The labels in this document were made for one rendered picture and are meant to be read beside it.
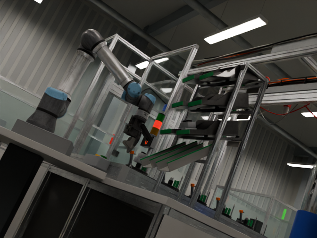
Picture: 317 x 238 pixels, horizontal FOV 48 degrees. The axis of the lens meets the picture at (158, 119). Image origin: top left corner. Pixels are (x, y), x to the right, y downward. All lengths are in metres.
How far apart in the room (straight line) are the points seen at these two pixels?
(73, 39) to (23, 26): 1.36
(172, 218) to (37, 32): 9.36
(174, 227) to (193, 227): 0.09
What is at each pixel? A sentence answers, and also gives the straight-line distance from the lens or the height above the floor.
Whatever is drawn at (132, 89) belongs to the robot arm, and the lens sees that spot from 1.95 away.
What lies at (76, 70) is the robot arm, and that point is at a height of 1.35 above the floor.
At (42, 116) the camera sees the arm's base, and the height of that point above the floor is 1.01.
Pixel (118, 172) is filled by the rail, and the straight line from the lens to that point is 1.88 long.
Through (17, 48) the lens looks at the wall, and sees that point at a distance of 10.24.
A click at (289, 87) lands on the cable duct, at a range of 3.09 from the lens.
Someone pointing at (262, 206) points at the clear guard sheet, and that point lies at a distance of 7.08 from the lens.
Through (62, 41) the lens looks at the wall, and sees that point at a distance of 10.55.
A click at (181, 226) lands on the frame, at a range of 1.39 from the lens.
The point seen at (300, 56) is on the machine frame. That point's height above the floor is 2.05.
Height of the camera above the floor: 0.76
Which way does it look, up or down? 15 degrees up
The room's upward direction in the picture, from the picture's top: 24 degrees clockwise
